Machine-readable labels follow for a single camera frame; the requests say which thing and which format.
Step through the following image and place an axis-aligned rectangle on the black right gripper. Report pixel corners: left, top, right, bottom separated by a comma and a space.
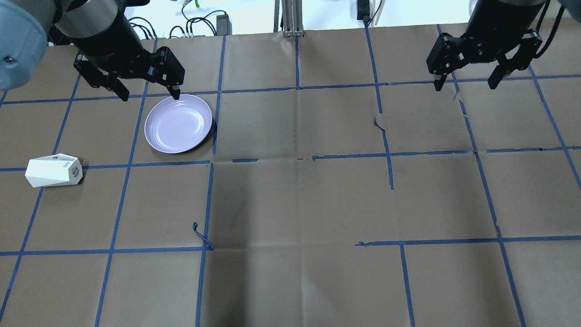
427, 29, 543, 92

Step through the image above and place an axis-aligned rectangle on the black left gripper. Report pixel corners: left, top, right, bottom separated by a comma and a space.
74, 46, 186, 102

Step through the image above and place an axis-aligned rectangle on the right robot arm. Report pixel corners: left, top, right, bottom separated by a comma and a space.
427, 0, 580, 91

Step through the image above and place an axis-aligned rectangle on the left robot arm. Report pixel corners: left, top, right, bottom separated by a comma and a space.
0, 0, 185, 101

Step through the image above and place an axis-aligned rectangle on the lilac plate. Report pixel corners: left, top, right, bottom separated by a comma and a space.
143, 94, 213, 154

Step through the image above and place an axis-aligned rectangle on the black power adapter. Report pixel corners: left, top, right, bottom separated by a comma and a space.
215, 13, 232, 36

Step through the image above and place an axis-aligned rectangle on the loose blue tape strip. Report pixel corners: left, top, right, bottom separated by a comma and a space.
192, 222, 215, 251

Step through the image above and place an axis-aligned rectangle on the black cables bundle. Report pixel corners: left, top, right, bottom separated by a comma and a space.
128, 9, 227, 40

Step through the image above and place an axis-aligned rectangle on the aluminium frame post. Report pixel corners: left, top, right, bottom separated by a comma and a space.
273, 0, 305, 38

